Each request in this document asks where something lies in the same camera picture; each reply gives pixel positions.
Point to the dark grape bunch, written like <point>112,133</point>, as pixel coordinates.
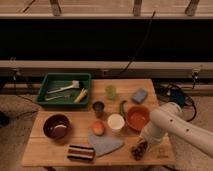
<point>139,150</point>

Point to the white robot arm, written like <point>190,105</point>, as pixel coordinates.
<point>165,119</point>

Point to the orange bowl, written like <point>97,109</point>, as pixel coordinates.
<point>137,117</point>

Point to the purple bowl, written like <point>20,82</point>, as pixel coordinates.
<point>56,127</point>

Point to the green translucent cup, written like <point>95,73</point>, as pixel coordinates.
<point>110,92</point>

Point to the dark metal cup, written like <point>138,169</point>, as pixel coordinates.
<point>98,108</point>

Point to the yellow corn cob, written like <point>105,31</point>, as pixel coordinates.
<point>81,95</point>

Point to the green cucumber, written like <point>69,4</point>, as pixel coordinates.
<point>121,108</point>

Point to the white dish brush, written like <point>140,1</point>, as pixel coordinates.
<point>74,84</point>

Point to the blue sponge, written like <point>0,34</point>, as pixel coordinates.
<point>139,96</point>

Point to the white cup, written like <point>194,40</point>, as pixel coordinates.
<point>115,122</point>

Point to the orange peach fruit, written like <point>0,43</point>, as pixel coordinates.
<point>98,128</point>

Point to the green plastic tray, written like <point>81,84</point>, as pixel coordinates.
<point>65,90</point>

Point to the wooden table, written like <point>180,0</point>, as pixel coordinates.
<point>43,152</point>

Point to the grey cloth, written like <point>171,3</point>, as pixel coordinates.
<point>104,144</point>

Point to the metal fork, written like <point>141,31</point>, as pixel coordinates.
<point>56,97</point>

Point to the striped sponge block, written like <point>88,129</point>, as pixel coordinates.
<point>81,152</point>

